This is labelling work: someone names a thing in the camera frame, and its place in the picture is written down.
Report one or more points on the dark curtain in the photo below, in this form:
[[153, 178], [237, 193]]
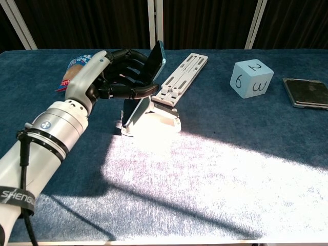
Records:
[[92, 23]]

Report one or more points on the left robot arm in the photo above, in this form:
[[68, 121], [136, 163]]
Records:
[[48, 138]]

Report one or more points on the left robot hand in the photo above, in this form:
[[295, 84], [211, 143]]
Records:
[[84, 77]]

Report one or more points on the light blue numbered cube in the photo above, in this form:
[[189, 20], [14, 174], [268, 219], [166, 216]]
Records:
[[249, 79]]

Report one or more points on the black smartphone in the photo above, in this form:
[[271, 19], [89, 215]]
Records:
[[153, 62]]

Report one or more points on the dark square tablet case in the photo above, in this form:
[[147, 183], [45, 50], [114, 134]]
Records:
[[306, 92]]

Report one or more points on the blue snack bag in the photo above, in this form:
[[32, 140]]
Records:
[[74, 68]]

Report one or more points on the blue tablecloth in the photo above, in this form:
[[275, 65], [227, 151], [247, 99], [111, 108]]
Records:
[[210, 164]]

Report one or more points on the white phone stand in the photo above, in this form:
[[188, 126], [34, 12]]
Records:
[[166, 123]]

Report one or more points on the white folding bracket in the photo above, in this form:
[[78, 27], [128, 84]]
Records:
[[183, 75]]

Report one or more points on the white frame post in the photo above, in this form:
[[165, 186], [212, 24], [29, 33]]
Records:
[[155, 24], [19, 24], [255, 24]]

